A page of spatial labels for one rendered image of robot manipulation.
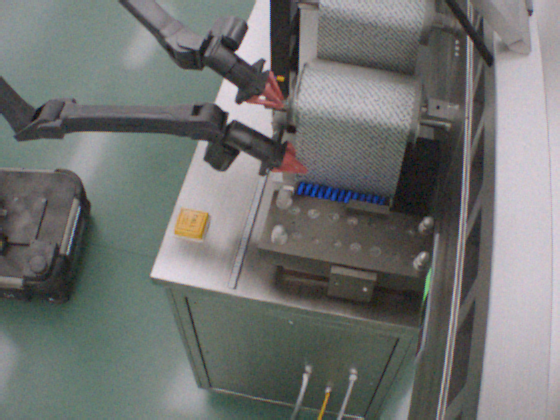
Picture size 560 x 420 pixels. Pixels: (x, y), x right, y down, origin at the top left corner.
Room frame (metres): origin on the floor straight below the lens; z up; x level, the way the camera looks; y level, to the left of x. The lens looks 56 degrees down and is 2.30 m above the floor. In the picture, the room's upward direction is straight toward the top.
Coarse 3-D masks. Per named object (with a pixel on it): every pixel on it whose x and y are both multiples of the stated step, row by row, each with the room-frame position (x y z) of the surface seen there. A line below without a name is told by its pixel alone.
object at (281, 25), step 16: (272, 0) 1.30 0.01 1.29; (288, 0) 1.29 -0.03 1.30; (272, 16) 1.30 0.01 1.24; (288, 16) 1.29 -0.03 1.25; (272, 32) 1.30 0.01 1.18; (288, 32) 1.29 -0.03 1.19; (272, 48) 1.30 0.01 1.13; (288, 48) 1.29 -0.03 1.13; (272, 64) 1.30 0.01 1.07; (288, 64) 1.29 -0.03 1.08; (288, 80) 1.29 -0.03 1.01; (288, 96) 1.29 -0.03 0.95
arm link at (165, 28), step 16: (128, 0) 1.18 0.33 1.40; (144, 0) 1.17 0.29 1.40; (144, 16) 1.13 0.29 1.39; (160, 16) 1.12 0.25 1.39; (160, 32) 1.07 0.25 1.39; (176, 32) 1.07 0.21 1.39; (192, 32) 1.07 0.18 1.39; (176, 48) 1.03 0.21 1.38; (176, 64) 1.04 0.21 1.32; (192, 64) 1.03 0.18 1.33
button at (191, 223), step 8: (184, 208) 0.94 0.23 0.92; (184, 216) 0.92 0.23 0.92; (192, 216) 0.92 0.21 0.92; (200, 216) 0.92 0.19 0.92; (176, 224) 0.89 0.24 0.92; (184, 224) 0.89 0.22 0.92; (192, 224) 0.89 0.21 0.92; (200, 224) 0.89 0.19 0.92; (176, 232) 0.88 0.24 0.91; (184, 232) 0.87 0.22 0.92; (192, 232) 0.87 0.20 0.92; (200, 232) 0.87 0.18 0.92
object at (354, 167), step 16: (304, 144) 0.94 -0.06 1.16; (320, 144) 0.94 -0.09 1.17; (336, 144) 0.93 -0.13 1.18; (352, 144) 0.92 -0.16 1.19; (304, 160) 0.94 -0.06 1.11; (320, 160) 0.93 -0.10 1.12; (336, 160) 0.93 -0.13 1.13; (352, 160) 0.92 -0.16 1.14; (368, 160) 0.91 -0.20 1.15; (384, 160) 0.90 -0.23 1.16; (400, 160) 0.90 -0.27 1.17; (304, 176) 0.94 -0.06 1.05; (320, 176) 0.93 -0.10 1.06; (336, 176) 0.93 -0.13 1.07; (352, 176) 0.92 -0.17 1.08; (368, 176) 0.91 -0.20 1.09; (384, 176) 0.90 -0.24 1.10; (368, 192) 0.91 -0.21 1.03; (384, 192) 0.90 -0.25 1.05
